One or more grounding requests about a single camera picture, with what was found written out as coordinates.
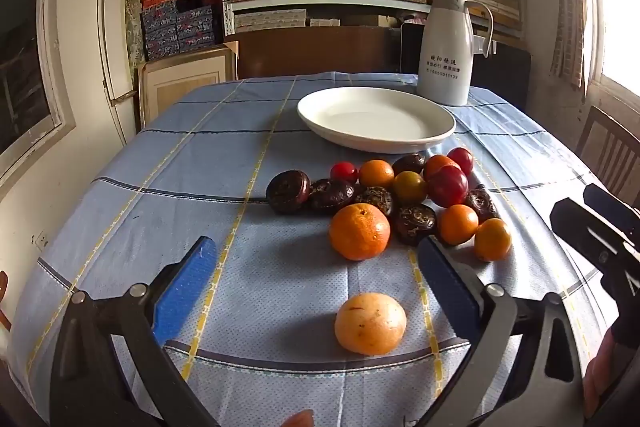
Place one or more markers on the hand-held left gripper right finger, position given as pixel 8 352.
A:
pixel 447 289

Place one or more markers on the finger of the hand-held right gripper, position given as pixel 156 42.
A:
pixel 585 227
pixel 615 209

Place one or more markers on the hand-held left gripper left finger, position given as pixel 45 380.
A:
pixel 185 287

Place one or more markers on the small orange tangerine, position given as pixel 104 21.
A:
pixel 437 163
pixel 457 223
pixel 492 239
pixel 376 173

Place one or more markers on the dark brown water chestnut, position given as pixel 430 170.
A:
pixel 377 199
pixel 415 223
pixel 287 192
pixel 409 163
pixel 330 196
pixel 481 203

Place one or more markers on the pale orange citrus fruit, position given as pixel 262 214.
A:
pixel 370 323

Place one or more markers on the dark red plum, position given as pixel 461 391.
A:
pixel 447 186

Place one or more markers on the large orange tangerine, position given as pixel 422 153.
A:
pixel 360 232

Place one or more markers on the greenish orange tomato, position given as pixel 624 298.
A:
pixel 409 188

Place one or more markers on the red cherry tomato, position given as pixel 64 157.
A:
pixel 462 157
pixel 344 172

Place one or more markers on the white oval plate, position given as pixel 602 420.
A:
pixel 375 119

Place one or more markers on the person's right hand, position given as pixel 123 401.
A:
pixel 599 372

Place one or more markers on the person's left hand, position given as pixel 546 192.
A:
pixel 299 420

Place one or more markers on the wooden chair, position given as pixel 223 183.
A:
pixel 612 152

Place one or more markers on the blue checked tablecloth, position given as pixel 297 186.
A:
pixel 150 217

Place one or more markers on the bright window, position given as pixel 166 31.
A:
pixel 620 7

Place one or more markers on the white thermos jug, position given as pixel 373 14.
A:
pixel 445 57

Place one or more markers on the white leaning strip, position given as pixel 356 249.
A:
pixel 104 47

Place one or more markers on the stack of blue patterned boxes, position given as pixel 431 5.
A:
pixel 175 29

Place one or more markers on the brown wooden board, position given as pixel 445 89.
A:
pixel 310 52

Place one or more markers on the mottled green board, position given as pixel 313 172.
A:
pixel 132 22

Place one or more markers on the white framed dark window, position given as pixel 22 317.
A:
pixel 25 57

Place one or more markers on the white wall socket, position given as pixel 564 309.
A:
pixel 40 240

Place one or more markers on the light wooden picture frame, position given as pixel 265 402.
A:
pixel 180 87

